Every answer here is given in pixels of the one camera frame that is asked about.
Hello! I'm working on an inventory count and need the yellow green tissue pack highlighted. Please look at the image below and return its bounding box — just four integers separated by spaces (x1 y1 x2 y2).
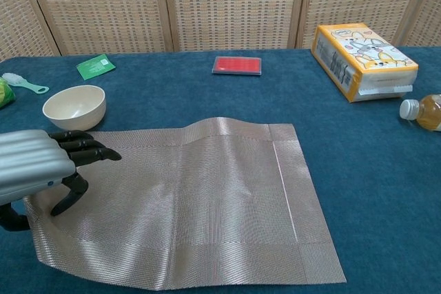
0 77 17 109

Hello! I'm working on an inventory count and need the green sachet packet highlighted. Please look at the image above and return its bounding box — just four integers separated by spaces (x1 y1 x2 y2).
76 54 116 81

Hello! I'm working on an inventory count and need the beige woven placemat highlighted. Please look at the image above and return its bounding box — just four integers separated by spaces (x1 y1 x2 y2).
23 116 347 291

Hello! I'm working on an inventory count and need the blue velvet tablecloth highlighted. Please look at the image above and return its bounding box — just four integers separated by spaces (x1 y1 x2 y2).
0 45 441 294

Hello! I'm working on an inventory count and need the woven wooden folding screen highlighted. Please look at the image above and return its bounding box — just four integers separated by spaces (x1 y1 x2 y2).
0 0 441 63

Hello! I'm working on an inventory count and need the orange corgi print tissue pack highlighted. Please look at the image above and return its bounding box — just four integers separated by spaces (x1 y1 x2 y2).
311 22 420 103

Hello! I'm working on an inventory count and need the white ceramic bowl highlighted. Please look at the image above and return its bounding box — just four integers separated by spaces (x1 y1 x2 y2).
42 85 107 131

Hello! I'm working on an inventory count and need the tea bottle with white cap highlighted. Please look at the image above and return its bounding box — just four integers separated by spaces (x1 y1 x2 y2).
399 94 441 132

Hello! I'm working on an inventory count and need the mint green brush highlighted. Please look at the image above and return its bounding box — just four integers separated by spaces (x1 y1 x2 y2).
1 72 50 95

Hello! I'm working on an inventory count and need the red flat card case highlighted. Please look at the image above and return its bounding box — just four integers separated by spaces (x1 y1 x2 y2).
211 56 264 78

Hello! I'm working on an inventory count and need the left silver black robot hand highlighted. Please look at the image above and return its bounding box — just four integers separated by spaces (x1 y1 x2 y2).
0 129 123 232

